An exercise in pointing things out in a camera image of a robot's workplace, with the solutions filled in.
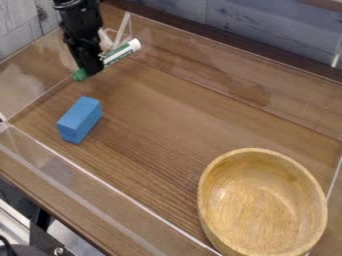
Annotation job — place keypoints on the green Expo marker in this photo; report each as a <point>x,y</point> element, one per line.
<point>111,58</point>

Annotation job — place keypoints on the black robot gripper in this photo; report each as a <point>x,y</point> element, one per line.
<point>80,24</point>

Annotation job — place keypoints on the brown wooden bowl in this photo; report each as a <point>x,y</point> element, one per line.
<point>262,206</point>

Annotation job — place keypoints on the blue foam block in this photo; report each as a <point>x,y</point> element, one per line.
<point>79,119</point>

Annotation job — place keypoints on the black metal table bracket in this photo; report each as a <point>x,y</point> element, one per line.
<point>41,239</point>

